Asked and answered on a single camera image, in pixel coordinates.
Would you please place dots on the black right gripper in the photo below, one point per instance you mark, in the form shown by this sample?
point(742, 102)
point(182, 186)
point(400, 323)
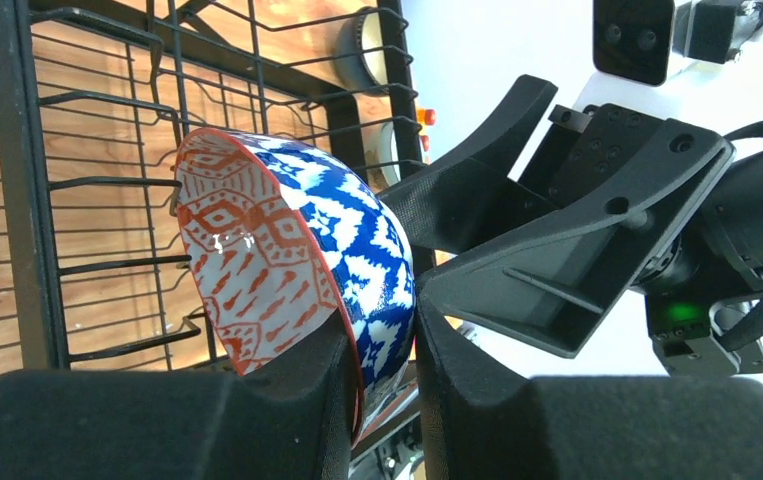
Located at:
point(660, 207)

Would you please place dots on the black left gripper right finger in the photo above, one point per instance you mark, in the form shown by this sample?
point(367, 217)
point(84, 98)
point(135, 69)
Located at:
point(481, 420)

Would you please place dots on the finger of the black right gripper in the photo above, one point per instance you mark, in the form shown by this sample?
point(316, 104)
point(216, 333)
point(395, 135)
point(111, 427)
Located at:
point(466, 197)

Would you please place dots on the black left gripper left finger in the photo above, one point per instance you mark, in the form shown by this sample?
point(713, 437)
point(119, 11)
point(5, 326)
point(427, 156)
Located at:
point(290, 419)

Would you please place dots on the blue diamond pattern bowl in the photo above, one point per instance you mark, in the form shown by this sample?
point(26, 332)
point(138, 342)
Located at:
point(280, 236)

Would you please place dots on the dark blue glazed bowl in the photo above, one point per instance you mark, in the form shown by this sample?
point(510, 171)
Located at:
point(359, 60)

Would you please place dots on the black wire dish rack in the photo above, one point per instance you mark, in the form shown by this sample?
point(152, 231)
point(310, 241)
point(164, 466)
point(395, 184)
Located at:
point(95, 97)

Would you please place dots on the pale green ribbed bowl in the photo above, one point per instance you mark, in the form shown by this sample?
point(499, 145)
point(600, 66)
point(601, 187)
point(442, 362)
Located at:
point(387, 154)

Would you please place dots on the orange blue toy blocks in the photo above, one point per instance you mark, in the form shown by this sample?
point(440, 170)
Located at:
point(426, 118)

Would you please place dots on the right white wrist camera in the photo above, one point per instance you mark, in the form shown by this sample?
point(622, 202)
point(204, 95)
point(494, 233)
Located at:
point(651, 41)

